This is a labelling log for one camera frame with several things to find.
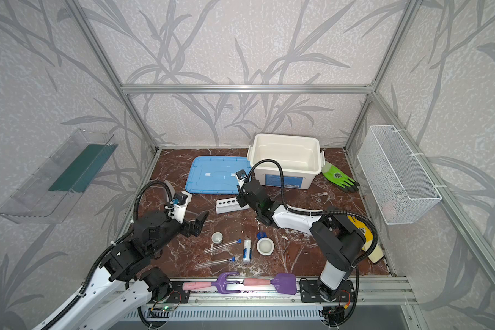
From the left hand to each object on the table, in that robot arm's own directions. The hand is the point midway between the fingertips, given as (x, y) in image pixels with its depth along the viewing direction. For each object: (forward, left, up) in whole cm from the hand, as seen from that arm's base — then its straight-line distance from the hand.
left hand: (200, 202), depth 71 cm
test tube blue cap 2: (-13, -10, -24) cm, 29 cm away
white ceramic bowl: (-8, -24, -23) cm, 34 cm away
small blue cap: (-3, -22, -22) cm, 31 cm away
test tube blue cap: (-6, -12, -23) cm, 27 cm away
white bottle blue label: (-10, -16, -21) cm, 28 cm away
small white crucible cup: (-5, -3, -22) cm, 23 cm away
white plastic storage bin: (+40, -43, -21) cm, 62 cm away
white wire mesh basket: (-2, -64, +13) cm, 65 cm away
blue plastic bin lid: (+29, +3, -24) cm, 38 cm away
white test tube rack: (+10, -7, -21) cm, 24 cm away
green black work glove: (+27, -62, -22) cm, 71 cm away
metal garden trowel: (+20, +24, -23) cm, 38 cm away
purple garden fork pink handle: (-22, -7, -21) cm, 31 cm away
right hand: (+16, -12, -8) cm, 22 cm away
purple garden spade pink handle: (-22, -31, -22) cm, 44 cm away
